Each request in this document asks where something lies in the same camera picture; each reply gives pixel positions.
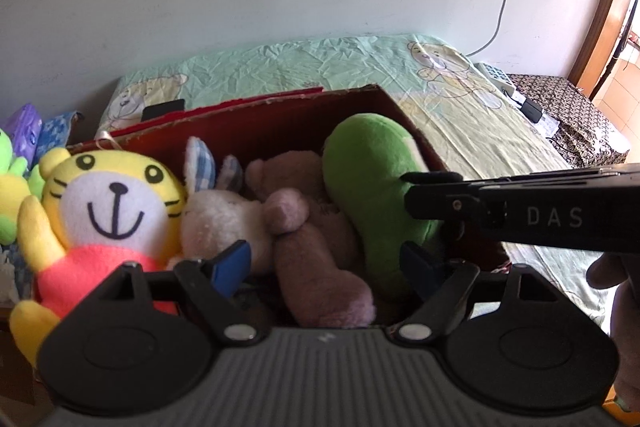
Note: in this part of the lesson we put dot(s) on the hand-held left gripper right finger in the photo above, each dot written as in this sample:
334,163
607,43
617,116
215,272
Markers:
420,267

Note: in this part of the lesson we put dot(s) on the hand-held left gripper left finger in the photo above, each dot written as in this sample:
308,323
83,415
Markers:
231,264

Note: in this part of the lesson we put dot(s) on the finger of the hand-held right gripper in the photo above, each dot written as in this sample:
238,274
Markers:
440,202
430,177

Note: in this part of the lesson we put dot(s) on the white plush bunny plaid ears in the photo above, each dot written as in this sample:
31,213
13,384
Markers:
220,217

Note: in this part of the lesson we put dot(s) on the green plush cow toy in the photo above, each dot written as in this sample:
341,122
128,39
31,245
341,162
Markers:
370,187

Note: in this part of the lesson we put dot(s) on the pink plush toy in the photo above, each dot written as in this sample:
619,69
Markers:
310,257

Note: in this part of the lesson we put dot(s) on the red cardboard box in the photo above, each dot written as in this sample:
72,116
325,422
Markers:
280,127

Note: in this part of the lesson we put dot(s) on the person's right hand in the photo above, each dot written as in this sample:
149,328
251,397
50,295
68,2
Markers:
605,272

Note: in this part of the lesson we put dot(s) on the white paper sheets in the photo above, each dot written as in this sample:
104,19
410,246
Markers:
550,126

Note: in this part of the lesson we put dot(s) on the brown patterned cloth covered table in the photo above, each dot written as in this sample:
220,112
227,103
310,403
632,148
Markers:
575,117

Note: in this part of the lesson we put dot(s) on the black power adapter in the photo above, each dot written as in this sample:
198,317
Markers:
531,111

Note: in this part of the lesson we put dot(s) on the white power strip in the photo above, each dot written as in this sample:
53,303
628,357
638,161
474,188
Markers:
495,78

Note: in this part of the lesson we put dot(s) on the yellow tiger plush toy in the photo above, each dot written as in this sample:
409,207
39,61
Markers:
110,207

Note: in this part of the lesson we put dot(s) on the black phone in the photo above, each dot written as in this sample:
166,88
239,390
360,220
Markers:
162,110

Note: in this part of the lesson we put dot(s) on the bear print bed sheet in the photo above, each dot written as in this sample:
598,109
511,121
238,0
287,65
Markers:
300,62

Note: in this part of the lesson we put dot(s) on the blue patterned packet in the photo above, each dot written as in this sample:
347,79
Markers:
55,137

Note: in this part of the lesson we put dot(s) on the green yellow plush toy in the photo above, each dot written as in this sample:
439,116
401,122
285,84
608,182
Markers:
12,187

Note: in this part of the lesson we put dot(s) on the purple packet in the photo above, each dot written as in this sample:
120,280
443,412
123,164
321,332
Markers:
26,134

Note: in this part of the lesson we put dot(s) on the wooden door frame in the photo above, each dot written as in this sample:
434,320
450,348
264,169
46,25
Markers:
607,7

